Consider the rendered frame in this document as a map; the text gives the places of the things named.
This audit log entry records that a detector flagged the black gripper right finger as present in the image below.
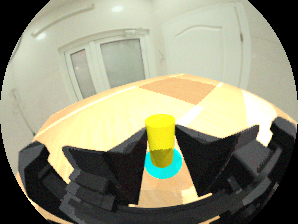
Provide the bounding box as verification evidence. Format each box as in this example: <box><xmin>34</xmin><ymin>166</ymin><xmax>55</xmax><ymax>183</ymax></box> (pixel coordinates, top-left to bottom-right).
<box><xmin>176</xmin><ymin>124</ymin><xmax>261</xmax><ymax>197</ymax></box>

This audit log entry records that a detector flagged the cyan circle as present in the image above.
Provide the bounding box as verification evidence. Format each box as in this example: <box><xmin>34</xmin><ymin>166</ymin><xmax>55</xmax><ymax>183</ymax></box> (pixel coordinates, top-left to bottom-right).
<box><xmin>145</xmin><ymin>148</ymin><xmax>182</xmax><ymax>179</ymax></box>

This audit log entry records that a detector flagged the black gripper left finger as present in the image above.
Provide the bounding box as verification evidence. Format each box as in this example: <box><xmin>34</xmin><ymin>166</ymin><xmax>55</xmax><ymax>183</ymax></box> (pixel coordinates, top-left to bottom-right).
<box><xmin>61</xmin><ymin>128</ymin><xmax>148</xmax><ymax>205</ymax></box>

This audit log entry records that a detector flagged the yellow cylinder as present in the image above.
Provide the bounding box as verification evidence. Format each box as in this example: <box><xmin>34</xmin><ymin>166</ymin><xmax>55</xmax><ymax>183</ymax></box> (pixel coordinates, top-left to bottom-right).
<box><xmin>145</xmin><ymin>113</ymin><xmax>176</xmax><ymax>168</ymax></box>

